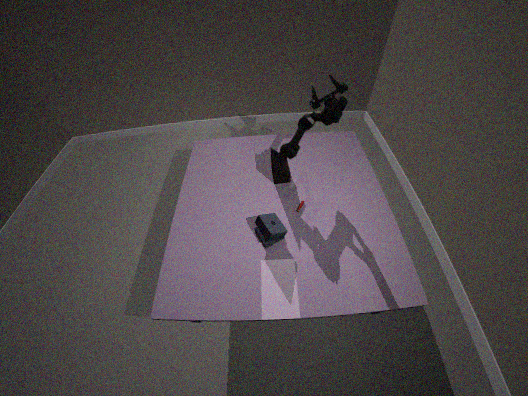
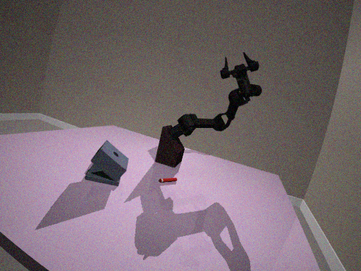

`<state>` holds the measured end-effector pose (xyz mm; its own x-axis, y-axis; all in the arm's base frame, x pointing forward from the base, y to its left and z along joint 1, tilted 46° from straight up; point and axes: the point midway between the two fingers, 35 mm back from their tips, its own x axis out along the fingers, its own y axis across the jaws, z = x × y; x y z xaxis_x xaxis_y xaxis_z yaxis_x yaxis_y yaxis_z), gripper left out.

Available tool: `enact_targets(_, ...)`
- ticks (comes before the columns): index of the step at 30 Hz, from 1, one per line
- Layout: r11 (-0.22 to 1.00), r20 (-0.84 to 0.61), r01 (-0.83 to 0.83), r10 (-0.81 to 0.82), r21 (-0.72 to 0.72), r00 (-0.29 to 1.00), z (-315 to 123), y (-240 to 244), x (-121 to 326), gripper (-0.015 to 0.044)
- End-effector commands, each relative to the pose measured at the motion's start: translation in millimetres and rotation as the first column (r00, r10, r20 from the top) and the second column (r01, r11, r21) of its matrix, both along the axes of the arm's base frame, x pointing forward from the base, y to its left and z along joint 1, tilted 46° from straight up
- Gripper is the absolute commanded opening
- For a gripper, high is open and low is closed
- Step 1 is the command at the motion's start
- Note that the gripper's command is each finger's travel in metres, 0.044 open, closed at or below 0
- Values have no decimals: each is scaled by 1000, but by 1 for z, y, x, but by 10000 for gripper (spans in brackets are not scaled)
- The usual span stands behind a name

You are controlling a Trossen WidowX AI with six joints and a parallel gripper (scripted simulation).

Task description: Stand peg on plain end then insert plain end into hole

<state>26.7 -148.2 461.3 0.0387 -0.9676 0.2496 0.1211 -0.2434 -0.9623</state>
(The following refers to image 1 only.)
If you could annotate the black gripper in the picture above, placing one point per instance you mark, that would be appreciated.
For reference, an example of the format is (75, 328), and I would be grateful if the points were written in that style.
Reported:
(340, 88)

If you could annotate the grey sloped panel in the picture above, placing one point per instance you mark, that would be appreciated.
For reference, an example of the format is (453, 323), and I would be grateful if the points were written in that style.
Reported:
(270, 229)

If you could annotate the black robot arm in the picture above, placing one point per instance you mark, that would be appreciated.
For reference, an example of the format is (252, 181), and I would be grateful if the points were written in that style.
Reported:
(327, 117)

